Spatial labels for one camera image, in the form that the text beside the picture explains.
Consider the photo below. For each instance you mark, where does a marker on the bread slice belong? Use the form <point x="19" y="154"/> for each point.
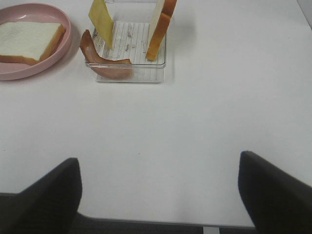
<point x="160" y="22"/>
<point x="29" y="42"/>

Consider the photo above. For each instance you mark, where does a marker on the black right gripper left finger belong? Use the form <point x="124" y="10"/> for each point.
<point x="48" y="206"/>

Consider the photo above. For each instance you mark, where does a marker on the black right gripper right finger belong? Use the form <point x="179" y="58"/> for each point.
<point x="276" y="202"/>

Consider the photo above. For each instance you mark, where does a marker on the yellow cheese slice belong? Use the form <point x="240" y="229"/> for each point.
<point x="102" y="21"/>

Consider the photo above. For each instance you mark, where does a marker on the clear right plastic tray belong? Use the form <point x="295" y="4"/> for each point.
<point x="132" y="20"/>

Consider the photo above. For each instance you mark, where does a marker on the pink round plate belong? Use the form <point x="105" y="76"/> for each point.
<point x="39" y="12"/>

